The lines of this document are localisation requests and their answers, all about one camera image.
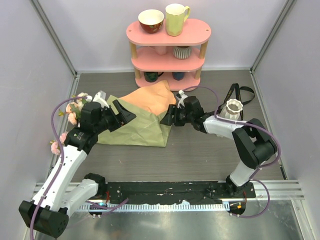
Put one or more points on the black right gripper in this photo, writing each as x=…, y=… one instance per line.
x=168, y=119

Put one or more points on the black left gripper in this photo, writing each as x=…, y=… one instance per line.
x=124, y=116

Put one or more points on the green orange wrapping paper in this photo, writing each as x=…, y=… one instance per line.
x=150, y=105

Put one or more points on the pink artificial flower bouquet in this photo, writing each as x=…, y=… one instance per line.
x=72, y=108

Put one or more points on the black printed ribbon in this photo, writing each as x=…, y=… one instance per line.
x=237, y=89

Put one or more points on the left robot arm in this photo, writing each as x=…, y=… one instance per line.
x=50, y=209

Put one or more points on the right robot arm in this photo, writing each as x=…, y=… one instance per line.
x=255, y=145

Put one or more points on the white ribbed vase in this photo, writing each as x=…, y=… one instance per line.
x=232, y=110

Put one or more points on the dark blue cup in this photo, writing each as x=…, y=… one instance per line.
x=178, y=75

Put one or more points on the dark green mug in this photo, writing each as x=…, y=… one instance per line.
x=152, y=76

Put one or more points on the striped grey cup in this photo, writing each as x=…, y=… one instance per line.
x=182, y=52

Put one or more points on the pink mug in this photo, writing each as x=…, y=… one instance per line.
x=160, y=50

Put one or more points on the pink three-tier shelf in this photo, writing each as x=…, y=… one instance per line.
x=196, y=33

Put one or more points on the red white bowl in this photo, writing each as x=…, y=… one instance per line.
x=151, y=20

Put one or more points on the yellow ceramic mug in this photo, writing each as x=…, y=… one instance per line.
x=175, y=16

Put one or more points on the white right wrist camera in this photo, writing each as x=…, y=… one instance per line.
x=181, y=96

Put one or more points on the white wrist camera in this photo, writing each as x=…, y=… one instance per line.
x=181, y=96
x=100, y=97

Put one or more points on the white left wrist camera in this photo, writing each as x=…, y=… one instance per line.
x=100, y=97

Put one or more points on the white slotted cable duct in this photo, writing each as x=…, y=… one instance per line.
x=181, y=207

